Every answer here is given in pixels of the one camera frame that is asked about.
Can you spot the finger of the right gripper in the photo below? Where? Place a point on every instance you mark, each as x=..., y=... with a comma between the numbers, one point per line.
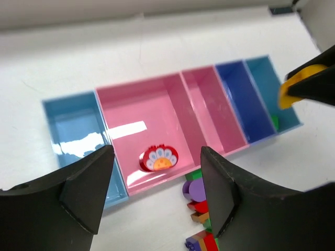
x=313, y=80

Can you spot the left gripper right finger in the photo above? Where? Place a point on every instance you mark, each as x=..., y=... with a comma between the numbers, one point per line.
x=251, y=213

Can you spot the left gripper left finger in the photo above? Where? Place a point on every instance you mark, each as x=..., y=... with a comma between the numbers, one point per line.
x=58, y=211

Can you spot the small green lego brick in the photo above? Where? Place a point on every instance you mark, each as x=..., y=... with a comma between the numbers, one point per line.
x=275, y=121

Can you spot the red flower lego brick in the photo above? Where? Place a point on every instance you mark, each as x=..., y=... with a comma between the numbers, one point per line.
x=158, y=157

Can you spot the striped purple red lego stack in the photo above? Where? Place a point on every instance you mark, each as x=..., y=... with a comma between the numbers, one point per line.
x=202, y=241

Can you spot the purple green red lego stack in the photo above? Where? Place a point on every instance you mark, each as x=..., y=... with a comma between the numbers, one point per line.
x=194, y=192

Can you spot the right light blue bin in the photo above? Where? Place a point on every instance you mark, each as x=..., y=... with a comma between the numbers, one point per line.
x=268, y=85

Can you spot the light blue bin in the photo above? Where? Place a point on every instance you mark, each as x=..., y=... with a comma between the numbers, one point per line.
x=268, y=85
x=76, y=125

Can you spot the dark blue bin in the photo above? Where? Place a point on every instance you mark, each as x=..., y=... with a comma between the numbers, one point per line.
x=251, y=113

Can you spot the narrow pink bin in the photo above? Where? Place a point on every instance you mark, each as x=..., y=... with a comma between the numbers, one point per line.
x=218, y=121

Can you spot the left light blue bin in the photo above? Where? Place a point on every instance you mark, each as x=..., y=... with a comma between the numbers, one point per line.
x=76, y=125

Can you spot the large pink bin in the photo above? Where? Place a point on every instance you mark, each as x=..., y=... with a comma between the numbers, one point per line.
x=147, y=113

